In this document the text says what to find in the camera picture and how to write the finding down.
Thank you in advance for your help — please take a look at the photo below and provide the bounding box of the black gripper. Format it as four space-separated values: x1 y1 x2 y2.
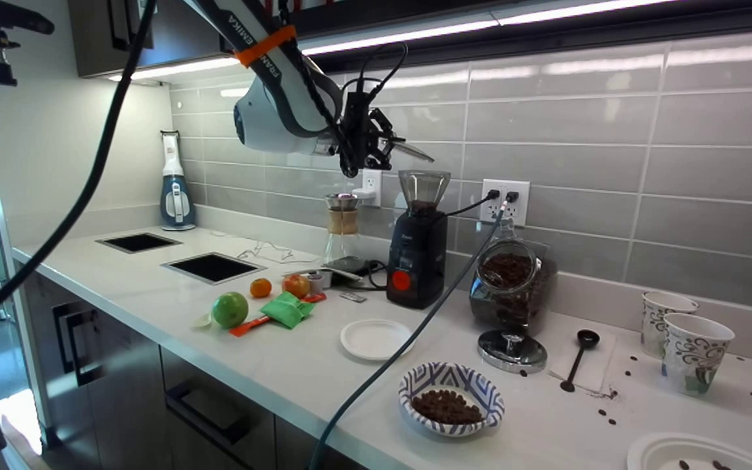
338 84 395 178

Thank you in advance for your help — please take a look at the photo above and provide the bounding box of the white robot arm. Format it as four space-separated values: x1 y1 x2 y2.
184 0 398 178

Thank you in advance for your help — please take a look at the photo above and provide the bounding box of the blue hand blender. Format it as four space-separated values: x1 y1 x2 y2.
159 131 197 229

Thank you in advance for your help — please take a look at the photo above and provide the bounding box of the black scale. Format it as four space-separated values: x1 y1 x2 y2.
326 257 385 287

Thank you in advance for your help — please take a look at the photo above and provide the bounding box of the small orange fruit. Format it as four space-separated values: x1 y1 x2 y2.
250 278 274 299

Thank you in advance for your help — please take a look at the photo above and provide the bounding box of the small white plate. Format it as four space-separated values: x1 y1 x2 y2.
339 319 413 364

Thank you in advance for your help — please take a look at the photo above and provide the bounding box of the glass jar of coffee beans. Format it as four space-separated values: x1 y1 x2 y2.
469 241 557 331

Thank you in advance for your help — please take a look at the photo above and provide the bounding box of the green apple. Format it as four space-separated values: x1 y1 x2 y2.
212 292 248 330

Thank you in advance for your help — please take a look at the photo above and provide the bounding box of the orange sachet packet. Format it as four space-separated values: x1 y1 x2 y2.
228 316 271 336

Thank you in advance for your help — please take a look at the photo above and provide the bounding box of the white plastic spoon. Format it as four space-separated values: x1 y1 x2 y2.
194 314 215 331

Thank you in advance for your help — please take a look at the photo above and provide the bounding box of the blue patterned bowl of beans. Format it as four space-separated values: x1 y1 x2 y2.
398 364 507 438

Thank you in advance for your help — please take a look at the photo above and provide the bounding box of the black measuring spoon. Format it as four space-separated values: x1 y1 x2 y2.
560 330 600 393

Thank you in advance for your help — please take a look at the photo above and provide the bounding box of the white plate with coffee beans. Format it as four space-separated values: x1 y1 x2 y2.
625 434 752 470

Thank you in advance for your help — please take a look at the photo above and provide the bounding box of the white wall outlet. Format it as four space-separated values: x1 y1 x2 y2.
480 178 530 227
352 169 381 208

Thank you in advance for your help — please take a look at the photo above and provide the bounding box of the white cable on counter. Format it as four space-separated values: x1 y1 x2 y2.
236 241 322 266

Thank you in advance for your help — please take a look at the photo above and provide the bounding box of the blue cable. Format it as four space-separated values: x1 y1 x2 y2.
306 193 511 470

